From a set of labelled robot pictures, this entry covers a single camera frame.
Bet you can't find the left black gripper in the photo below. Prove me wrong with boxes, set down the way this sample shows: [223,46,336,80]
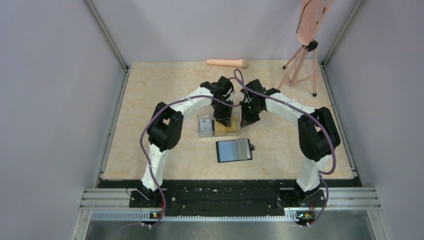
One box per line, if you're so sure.
[212,98,234,127]

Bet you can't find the gold credit card stack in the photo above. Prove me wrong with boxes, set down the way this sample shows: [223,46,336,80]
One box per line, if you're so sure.
[214,121,241,136]

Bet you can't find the clear plastic card box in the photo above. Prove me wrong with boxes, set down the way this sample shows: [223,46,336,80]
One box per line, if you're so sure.
[197,112,241,138]

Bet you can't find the black card holder wallet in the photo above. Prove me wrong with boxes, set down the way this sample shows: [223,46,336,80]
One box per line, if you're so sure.
[215,138,255,163]

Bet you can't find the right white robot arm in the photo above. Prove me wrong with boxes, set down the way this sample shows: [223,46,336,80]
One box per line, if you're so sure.
[240,79,341,206]

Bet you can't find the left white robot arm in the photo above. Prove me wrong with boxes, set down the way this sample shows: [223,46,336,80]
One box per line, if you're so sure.
[137,76,235,207]

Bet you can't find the silver credit card stack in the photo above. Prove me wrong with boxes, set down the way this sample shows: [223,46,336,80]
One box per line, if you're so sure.
[198,118,215,134]

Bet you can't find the pink microphone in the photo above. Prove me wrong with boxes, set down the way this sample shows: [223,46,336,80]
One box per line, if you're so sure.
[206,59,249,69]

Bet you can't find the pink tripod stand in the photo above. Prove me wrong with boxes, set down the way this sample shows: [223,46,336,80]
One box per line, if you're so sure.
[277,40,319,97]

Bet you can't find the pink board on tripod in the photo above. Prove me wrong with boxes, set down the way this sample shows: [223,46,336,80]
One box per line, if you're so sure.
[296,0,335,46]

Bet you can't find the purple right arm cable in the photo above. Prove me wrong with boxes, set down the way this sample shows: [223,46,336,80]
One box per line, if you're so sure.
[233,68,338,228]

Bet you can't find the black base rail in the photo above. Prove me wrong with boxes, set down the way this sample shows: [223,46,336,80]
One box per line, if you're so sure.
[99,178,360,220]

